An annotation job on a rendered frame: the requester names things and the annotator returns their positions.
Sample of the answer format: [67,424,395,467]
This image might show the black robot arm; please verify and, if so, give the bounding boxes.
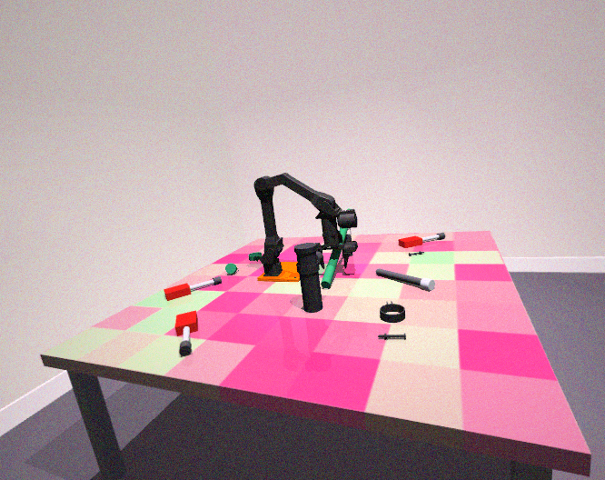
[253,173,358,276]

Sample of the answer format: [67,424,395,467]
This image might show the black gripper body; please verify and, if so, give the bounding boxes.
[316,228,358,252]

